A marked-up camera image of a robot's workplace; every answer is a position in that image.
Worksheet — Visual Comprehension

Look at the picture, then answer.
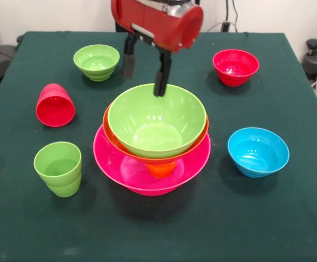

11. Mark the large pink bowl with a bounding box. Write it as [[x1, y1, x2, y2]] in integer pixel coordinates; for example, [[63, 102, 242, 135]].
[[93, 124, 212, 197]]

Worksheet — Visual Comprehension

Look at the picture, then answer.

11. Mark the large green bowl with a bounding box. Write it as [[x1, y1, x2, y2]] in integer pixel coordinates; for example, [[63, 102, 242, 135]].
[[107, 83, 208, 159]]

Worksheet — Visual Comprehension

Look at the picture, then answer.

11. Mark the black office chair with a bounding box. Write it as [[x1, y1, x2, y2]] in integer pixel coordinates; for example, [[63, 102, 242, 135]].
[[0, 19, 25, 88]]

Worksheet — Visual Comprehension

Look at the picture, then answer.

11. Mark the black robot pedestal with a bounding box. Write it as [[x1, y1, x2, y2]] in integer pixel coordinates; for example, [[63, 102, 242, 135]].
[[114, 0, 200, 33]]

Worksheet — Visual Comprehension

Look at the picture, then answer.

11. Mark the green cup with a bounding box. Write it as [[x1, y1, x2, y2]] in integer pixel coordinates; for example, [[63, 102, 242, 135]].
[[33, 141, 83, 198]]

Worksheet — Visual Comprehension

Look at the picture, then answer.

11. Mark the large orange bowl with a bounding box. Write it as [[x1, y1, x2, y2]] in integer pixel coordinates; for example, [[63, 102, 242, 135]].
[[102, 103, 210, 165]]

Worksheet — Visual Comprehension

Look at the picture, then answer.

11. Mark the small red bowl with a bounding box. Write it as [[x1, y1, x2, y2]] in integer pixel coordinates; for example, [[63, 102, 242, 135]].
[[212, 49, 260, 87]]

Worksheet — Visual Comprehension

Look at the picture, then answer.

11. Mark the small green bowl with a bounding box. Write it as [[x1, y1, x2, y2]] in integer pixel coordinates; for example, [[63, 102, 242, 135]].
[[73, 44, 120, 82]]

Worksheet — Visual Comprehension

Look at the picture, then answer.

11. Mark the red cup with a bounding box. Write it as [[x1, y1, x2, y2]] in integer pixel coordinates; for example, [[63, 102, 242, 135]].
[[36, 83, 76, 128]]

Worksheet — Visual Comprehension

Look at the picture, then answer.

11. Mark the black wall cable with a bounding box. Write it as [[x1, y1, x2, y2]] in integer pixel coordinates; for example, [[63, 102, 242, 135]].
[[231, 0, 240, 24]]

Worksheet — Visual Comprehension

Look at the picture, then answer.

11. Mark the orange cup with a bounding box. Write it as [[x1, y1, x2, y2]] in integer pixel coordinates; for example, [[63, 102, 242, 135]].
[[146, 161, 177, 179]]

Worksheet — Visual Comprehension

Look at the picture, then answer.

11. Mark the dark green tablecloth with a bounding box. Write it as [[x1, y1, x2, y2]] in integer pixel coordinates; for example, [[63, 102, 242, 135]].
[[0, 31, 317, 262]]

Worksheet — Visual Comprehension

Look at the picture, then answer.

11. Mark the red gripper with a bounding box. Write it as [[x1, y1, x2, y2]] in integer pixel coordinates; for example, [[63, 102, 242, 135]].
[[110, 0, 204, 98]]

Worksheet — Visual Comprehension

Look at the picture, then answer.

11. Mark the small blue bowl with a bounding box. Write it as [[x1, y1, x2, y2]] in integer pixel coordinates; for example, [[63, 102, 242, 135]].
[[227, 127, 290, 178]]

